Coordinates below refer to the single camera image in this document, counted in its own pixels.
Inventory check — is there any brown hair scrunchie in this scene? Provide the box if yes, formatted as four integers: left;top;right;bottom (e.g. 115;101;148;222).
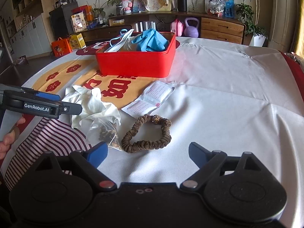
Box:
121;114;172;153

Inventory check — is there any white cloth glove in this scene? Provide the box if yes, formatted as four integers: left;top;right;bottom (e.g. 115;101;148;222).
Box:
62;85;121;129

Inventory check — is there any blue rubber glove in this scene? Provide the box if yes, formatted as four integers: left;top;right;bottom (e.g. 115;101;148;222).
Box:
131;28;169;52

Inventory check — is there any person's left hand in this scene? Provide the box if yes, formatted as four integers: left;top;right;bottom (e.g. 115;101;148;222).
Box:
0;116;26;160

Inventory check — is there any clear bag of spices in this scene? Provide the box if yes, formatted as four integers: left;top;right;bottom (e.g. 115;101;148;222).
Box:
86;118;122;151

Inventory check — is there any purple striped cloth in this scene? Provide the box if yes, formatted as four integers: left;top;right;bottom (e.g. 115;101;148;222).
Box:
1;115;92;190

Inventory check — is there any wooden shelf cabinet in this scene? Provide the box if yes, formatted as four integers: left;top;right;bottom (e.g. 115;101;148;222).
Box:
1;0;55;62

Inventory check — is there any orange gift bag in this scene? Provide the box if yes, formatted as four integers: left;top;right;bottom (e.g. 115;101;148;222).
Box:
51;38;72;57

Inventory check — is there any yellow carton box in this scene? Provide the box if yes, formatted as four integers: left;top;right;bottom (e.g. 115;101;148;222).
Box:
69;33;86;49

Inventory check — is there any white sachet packet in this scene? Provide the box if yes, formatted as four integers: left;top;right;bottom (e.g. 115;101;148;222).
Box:
121;80;175;118

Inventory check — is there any black mini fridge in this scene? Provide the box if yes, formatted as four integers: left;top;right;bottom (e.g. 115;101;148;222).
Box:
49;0;78;40

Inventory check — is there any snack box with window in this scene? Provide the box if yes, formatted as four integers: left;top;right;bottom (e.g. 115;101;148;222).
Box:
71;12;87;32

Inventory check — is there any red storage box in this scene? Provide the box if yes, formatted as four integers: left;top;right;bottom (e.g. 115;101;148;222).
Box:
95;32;176;78

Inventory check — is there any white blue face mask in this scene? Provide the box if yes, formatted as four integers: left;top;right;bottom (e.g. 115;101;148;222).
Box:
105;29;134;52

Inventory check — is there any purple kettlebell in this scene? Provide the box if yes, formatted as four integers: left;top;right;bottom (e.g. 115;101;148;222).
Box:
184;17;200;38

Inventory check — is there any wooden TV cabinet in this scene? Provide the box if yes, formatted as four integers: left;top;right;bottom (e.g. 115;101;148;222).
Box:
81;11;246;44

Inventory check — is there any small potted orchid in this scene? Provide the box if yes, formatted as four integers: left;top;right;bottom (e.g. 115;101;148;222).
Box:
106;0;124;15

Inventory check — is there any white wifi router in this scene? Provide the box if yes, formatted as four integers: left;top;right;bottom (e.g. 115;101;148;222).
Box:
135;21;156;32

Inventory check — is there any potted plant white pot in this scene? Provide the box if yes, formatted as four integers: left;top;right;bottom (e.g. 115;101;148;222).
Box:
235;0;267;47

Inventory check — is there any clear plastic bag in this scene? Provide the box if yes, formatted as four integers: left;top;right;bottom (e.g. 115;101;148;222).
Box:
207;0;226;17

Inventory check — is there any blue water bottle pack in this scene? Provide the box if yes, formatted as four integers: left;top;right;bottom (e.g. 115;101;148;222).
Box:
224;0;234;19

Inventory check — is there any black cylindrical speaker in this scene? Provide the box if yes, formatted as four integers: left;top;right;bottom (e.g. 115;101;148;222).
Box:
177;0;188;12

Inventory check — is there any white standing air conditioner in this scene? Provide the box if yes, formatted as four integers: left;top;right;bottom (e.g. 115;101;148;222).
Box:
268;0;298;52

